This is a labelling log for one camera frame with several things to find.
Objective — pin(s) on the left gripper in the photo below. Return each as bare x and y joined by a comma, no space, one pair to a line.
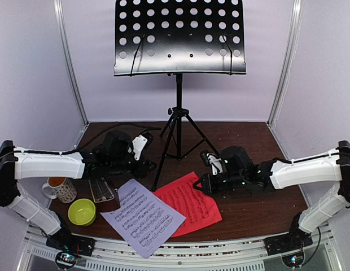
143,169

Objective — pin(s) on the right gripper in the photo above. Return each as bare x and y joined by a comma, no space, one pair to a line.
210,188

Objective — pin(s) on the red sheet music page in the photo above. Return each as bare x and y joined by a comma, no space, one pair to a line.
200,210

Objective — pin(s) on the black music stand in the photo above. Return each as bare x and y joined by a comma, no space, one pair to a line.
178,37

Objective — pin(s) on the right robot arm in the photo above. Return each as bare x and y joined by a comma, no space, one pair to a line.
233,169

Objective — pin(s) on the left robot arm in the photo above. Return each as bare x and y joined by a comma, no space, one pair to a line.
118,154

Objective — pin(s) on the wooden metronome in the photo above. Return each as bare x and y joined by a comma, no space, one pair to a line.
105,197

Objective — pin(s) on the white sheet music page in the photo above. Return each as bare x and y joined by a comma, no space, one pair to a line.
143,220

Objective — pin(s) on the green bowl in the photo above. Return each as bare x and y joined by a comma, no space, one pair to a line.
82,212

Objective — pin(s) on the patterned mug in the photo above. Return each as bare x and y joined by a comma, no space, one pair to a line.
60,188

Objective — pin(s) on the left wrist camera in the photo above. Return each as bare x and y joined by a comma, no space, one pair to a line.
140,143

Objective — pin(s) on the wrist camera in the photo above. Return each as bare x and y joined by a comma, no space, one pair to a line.
212,161
140,143

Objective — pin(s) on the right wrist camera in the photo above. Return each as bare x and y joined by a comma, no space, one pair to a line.
212,161

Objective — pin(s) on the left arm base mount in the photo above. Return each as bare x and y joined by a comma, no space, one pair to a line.
71,247

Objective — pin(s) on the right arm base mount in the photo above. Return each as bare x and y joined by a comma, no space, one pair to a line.
290,247

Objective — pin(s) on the front aluminium rail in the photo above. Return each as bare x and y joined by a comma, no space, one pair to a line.
235,254

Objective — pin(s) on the right aluminium frame post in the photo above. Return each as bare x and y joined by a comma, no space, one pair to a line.
290,52

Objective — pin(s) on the aluminium frame post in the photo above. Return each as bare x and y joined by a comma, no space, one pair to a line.
58,9
290,52

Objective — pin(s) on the left aluminium frame post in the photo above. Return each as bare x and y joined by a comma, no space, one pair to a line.
58,9

